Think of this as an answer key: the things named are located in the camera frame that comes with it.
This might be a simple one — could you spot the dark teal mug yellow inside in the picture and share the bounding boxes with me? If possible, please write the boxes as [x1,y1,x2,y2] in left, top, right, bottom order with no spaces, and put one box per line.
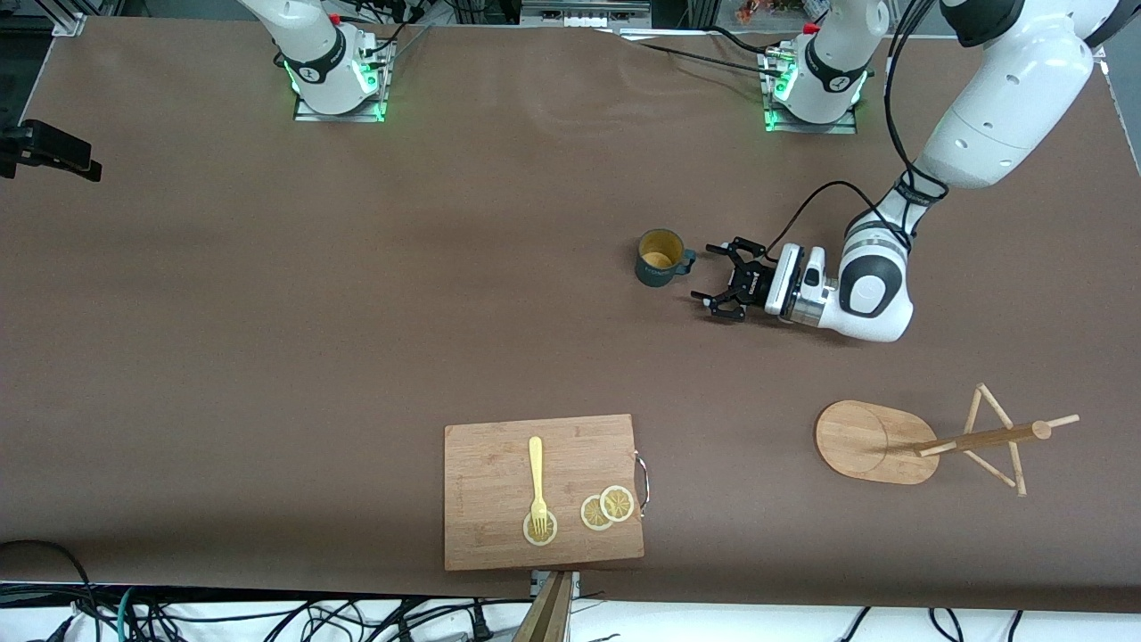
[635,229,698,288]

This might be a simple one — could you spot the wooden mug rack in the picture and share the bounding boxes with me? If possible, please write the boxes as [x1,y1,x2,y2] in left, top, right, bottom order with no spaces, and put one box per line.
[815,383,1081,498]

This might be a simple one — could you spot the colourful small items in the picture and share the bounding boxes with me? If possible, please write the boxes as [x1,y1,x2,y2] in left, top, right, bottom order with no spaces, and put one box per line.
[735,0,803,24]

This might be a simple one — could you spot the yellow plastic fork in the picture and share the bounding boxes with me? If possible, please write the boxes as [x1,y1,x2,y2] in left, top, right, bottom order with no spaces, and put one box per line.
[529,436,550,540]

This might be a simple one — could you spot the white power strip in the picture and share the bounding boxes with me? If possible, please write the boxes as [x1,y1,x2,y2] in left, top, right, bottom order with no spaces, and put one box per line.
[521,0,652,28]

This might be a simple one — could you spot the brown table cloth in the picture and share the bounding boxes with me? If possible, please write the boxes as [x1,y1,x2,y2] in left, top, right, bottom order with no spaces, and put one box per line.
[0,16,1141,614]

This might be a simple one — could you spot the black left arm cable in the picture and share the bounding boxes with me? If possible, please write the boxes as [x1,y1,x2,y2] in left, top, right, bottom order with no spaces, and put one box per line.
[769,0,948,264]

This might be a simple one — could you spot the aluminium frame corner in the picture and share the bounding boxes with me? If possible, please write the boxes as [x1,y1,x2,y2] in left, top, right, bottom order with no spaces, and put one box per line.
[49,0,90,38]

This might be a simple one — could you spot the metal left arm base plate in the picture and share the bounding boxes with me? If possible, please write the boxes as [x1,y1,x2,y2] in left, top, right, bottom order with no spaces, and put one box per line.
[762,45,858,135]

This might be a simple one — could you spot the black table cable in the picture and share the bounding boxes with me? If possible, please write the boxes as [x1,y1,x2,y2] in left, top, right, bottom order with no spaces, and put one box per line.
[709,25,778,58]
[637,40,787,79]

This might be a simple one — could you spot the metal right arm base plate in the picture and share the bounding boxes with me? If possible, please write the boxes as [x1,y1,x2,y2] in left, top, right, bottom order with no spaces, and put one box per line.
[292,40,393,123]

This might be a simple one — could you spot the wooden cutting board metal handle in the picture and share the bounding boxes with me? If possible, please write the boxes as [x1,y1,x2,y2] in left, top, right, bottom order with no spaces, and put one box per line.
[443,413,652,572]

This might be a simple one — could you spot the metal post bracket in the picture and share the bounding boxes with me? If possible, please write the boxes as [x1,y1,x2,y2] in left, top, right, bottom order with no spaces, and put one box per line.
[530,571,581,600]

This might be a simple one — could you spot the wooden post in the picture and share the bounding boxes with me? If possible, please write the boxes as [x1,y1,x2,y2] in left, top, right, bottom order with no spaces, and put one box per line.
[513,572,573,642]

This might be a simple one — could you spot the black looped floor cable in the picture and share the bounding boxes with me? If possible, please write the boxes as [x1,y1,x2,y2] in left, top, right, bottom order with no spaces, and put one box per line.
[0,539,101,642]

